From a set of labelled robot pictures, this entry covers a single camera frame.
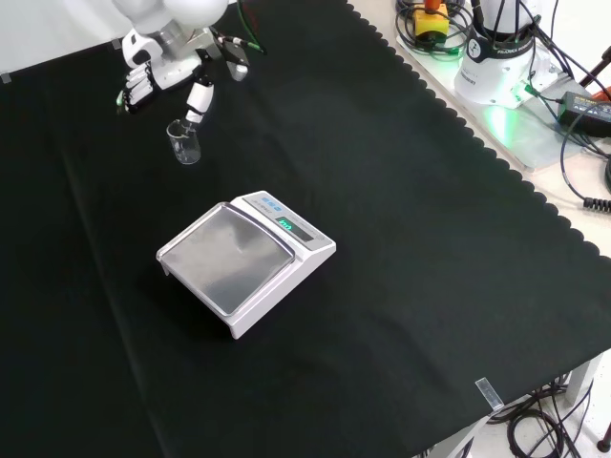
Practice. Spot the black power adapter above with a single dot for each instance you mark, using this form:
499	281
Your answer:
584	109

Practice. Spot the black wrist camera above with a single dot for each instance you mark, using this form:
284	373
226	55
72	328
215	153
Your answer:
236	55

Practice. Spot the small clear glass beaker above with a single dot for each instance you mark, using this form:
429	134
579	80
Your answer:
185	150

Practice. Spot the black tripod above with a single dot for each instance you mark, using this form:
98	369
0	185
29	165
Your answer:
599	69

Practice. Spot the grey table leg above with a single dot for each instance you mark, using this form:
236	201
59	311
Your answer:
584	381
456	446

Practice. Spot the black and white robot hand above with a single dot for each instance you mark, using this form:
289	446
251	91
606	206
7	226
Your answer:
176	71

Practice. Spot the yellow stop button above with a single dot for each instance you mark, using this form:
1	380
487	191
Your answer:
429	21

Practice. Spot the metal base plate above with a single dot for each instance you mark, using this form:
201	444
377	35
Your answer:
534	138

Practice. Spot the black table cloth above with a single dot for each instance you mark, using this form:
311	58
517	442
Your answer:
382	191

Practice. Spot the clear tape strip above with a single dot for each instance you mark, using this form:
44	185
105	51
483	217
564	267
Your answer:
5	77
115	45
489	393

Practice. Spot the white electronic balance steel pan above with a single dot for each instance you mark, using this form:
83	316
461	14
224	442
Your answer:
229	267

